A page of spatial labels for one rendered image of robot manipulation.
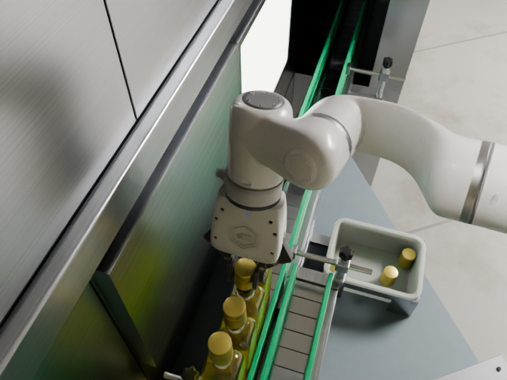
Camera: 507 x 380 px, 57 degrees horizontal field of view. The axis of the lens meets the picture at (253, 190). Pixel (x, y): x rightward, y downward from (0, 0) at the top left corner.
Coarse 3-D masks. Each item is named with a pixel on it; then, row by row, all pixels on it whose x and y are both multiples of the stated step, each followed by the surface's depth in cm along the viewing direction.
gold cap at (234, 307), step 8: (232, 296) 69; (224, 304) 69; (232, 304) 69; (240, 304) 69; (224, 312) 68; (232, 312) 68; (240, 312) 68; (224, 320) 71; (232, 320) 69; (240, 320) 69; (232, 328) 71
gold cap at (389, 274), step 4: (384, 268) 111; (388, 268) 111; (392, 268) 111; (384, 272) 111; (388, 272) 111; (392, 272) 111; (396, 272) 111; (380, 276) 114; (384, 276) 111; (388, 276) 110; (392, 276) 110; (396, 276) 110; (380, 280) 114; (384, 280) 112; (388, 280) 111; (392, 280) 111; (384, 284) 113; (388, 284) 112; (392, 284) 113
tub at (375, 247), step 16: (336, 224) 116; (352, 224) 116; (368, 224) 116; (336, 240) 119; (352, 240) 121; (368, 240) 119; (384, 240) 117; (400, 240) 115; (416, 240) 113; (336, 256) 118; (352, 256) 118; (368, 256) 118; (384, 256) 118; (416, 256) 113; (352, 272) 116; (400, 272) 116; (416, 272) 109; (368, 288) 106; (384, 288) 105; (400, 288) 113; (416, 288) 105
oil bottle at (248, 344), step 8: (248, 320) 75; (224, 328) 74; (248, 328) 74; (256, 328) 78; (232, 336) 73; (240, 336) 73; (248, 336) 74; (256, 336) 81; (232, 344) 73; (240, 344) 73; (248, 344) 74; (256, 344) 84; (248, 352) 76; (248, 360) 79; (248, 368) 82
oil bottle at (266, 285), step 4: (268, 268) 81; (268, 272) 82; (268, 276) 82; (264, 280) 80; (268, 280) 84; (260, 284) 80; (264, 284) 81; (268, 284) 85; (264, 288) 82; (268, 288) 87; (268, 292) 89; (268, 296) 91; (268, 300) 92; (268, 304) 94; (268, 308) 96; (264, 316) 93; (264, 320) 95
